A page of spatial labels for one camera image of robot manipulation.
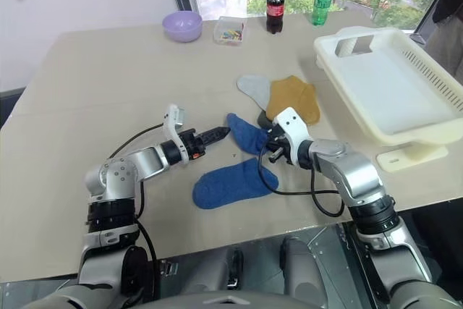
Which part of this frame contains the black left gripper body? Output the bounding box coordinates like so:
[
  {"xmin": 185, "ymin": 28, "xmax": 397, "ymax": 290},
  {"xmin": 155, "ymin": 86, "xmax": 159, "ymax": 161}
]
[{"xmin": 179, "ymin": 128, "xmax": 208, "ymax": 161}]

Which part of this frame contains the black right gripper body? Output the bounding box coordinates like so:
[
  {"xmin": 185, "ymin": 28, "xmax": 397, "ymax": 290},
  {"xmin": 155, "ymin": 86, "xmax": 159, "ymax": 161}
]
[{"xmin": 266, "ymin": 125, "xmax": 296, "ymax": 165}]

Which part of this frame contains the blue sock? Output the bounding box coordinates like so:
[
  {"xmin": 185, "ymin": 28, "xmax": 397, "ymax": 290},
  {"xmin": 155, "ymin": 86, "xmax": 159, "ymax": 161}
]
[
  {"xmin": 192, "ymin": 158, "xmax": 280, "ymax": 211},
  {"xmin": 226, "ymin": 112, "xmax": 270, "ymax": 156}
]

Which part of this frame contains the dark grey sock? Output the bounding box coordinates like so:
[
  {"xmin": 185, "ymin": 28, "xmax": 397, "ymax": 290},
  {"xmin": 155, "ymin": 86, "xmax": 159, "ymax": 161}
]
[{"xmin": 256, "ymin": 110, "xmax": 278, "ymax": 130}]

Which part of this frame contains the mustard yellow sock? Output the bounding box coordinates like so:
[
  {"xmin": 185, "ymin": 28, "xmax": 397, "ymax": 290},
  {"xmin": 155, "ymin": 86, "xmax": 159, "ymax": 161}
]
[{"xmin": 265, "ymin": 74, "xmax": 321, "ymax": 128}]

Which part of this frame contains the light grey sock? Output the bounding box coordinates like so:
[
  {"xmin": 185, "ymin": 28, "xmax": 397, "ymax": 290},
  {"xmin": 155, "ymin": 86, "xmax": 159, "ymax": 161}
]
[{"xmin": 236, "ymin": 74, "xmax": 273, "ymax": 111}]

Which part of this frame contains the cream plastic basket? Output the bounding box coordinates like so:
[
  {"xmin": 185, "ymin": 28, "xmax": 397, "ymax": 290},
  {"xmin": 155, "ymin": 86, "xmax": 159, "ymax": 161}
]
[{"xmin": 313, "ymin": 26, "xmax": 463, "ymax": 148}]

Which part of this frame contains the cream plastic basket stand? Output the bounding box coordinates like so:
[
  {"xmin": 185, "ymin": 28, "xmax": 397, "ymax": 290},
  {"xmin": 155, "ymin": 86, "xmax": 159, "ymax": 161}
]
[{"xmin": 375, "ymin": 142, "xmax": 449, "ymax": 174}]

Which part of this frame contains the clear box with coloured clips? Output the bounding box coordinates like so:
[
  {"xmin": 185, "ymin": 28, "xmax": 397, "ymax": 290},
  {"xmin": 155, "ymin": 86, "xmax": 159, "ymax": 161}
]
[{"xmin": 212, "ymin": 15, "xmax": 248, "ymax": 46}]

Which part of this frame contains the purple plastic bowl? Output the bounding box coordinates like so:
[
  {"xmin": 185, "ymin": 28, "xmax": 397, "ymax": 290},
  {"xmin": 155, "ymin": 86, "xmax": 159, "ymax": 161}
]
[{"xmin": 161, "ymin": 11, "xmax": 203, "ymax": 43}]

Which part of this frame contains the grey rounded robot leg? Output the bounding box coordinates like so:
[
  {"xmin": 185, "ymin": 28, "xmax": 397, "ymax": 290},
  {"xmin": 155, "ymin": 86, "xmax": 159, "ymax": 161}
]
[{"xmin": 280, "ymin": 235, "xmax": 323, "ymax": 301}]

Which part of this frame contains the cola bottle with red cap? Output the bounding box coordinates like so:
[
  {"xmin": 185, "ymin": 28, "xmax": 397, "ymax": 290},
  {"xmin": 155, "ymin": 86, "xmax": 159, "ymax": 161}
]
[{"xmin": 266, "ymin": 0, "xmax": 286, "ymax": 35}]

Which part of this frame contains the dark rounded robot torso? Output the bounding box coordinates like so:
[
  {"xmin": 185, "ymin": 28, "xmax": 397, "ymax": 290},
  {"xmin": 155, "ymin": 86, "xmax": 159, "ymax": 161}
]
[{"xmin": 155, "ymin": 288, "xmax": 305, "ymax": 309}]

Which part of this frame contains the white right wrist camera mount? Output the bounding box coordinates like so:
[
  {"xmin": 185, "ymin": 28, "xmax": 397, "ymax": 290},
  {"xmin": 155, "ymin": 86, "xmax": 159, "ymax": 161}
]
[{"xmin": 271, "ymin": 106, "xmax": 314, "ymax": 166}]

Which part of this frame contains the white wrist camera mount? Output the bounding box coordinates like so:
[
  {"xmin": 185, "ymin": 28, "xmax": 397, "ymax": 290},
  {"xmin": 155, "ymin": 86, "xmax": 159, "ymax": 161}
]
[
  {"xmin": 161, "ymin": 103, "xmax": 190, "ymax": 166},
  {"xmin": 271, "ymin": 106, "xmax": 314, "ymax": 166}
]

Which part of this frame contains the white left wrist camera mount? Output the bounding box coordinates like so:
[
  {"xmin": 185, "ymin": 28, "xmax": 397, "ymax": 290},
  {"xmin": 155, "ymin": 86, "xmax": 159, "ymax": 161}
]
[{"xmin": 161, "ymin": 103, "xmax": 190, "ymax": 166}]

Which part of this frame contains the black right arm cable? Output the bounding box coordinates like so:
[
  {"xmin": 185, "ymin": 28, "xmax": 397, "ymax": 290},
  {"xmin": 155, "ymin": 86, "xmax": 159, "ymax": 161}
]
[{"xmin": 258, "ymin": 152, "xmax": 345, "ymax": 219}]

